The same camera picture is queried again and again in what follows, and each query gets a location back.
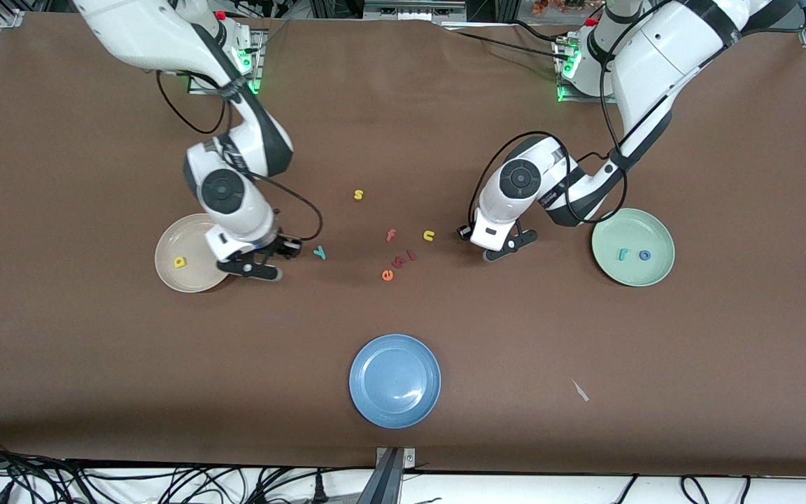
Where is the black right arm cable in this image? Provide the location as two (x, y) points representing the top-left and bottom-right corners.
(157, 70), (323, 242)

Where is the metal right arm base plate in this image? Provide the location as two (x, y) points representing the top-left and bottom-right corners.
(188, 28), (265, 95)

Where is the blue round plate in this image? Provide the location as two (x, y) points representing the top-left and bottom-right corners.
(349, 334), (441, 429)

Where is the brown paper table cover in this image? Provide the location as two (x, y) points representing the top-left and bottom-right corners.
(0, 10), (806, 477)

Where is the orange decorative item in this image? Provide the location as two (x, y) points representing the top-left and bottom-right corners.
(532, 0), (586, 16)

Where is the grey metal camera post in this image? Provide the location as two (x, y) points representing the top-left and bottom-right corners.
(358, 446), (418, 504)

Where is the green round plate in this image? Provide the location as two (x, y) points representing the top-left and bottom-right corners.
(591, 208), (676, 287)

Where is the grey metal box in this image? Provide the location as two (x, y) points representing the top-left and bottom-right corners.
(363, 0), (467, 22)

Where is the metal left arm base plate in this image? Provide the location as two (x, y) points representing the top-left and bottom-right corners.
(556, 38), (621, 104)

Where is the beige round plate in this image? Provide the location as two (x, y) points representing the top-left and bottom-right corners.
(155, 213), (237, 293)

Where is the thin black cable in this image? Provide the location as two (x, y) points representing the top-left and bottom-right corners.
(445, 28), (568, 62)
(508, 20), (572, 46)

